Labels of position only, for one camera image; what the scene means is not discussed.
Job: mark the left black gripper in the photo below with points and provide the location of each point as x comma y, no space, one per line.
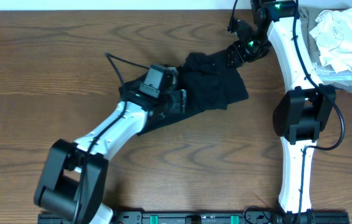
179,97

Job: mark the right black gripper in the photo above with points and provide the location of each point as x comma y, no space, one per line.
238,55

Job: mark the black t-shirt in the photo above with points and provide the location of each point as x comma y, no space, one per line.
209,82

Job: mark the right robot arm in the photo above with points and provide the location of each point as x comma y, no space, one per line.
303,111

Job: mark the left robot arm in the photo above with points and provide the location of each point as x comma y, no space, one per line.
72,183

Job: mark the beige folded garment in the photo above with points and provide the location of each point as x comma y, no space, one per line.
307,17

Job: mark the light blue striped garment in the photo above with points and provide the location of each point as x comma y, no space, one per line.
328,75

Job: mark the white crumpled garment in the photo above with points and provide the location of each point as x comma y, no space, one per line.
333,38

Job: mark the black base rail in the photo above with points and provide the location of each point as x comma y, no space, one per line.
249,217

